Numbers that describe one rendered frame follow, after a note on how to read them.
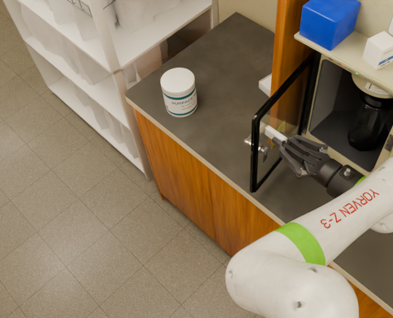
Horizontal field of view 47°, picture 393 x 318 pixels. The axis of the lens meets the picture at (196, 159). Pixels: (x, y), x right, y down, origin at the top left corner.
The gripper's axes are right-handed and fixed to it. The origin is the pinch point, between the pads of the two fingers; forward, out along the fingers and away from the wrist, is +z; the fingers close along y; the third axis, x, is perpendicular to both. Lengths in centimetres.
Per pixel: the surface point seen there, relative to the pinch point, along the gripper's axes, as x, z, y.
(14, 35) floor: 128, 279, -17
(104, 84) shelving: 78, 129, -12
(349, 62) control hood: -23.0, -8.9, -14.6
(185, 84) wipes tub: 19, 49, -8
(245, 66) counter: 34, 49, -41
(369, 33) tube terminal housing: -24.2, -7.1, -25.5
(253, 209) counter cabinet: 49.6, 5.7, 1.5
